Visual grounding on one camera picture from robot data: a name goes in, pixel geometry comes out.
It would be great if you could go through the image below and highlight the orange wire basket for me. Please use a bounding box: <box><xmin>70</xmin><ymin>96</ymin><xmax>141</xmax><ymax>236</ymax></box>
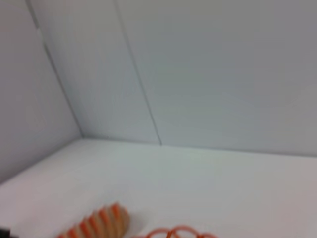
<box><xmin>131</xmin><ymin>224</ymin><xmax>219</xmax><ymax>238</ymax></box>

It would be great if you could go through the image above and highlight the orange beige striped bread loaf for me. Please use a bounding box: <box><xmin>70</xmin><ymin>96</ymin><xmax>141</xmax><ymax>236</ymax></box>
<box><xmin>57</xmin><ymin>202</ymin><xmax>131</xmax><ymax>238</ymax></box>

